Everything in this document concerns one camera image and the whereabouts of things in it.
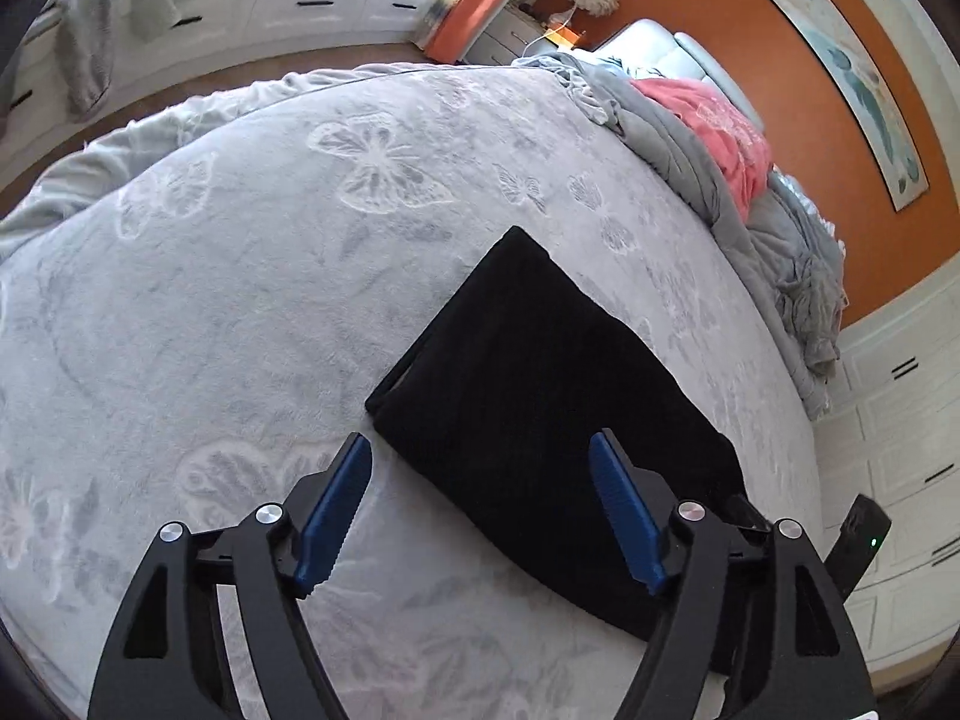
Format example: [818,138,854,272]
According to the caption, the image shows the white dresser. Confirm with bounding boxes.
[0,0,451,196]

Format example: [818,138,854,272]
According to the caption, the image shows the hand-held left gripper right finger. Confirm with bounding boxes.
[589,429,875,720]

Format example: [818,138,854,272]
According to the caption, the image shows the pink cloth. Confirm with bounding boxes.
[630,77,775,220]

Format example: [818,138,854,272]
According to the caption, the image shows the grey towel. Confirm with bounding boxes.
[56,0,113,121]

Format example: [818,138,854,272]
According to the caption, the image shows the black pants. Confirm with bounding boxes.
[365,225,751,642]

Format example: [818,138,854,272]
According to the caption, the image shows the grey butterfly blanket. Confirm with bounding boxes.
[0,64,826,720]

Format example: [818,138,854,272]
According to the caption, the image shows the framed wall picture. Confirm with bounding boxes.
[761,0,931,211]

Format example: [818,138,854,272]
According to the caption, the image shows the white padded headboard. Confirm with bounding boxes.
[596,19,766,136]

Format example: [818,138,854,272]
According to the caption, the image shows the white wardrobe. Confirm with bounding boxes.
[814,240,960,672]

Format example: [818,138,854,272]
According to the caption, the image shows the grey crumpled duvet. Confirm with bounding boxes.
[514,49,848,421]

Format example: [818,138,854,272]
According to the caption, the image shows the white nightstand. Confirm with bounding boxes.
[461,4,601,68]

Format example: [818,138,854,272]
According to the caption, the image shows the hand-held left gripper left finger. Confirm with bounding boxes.
[88,433,374,720]

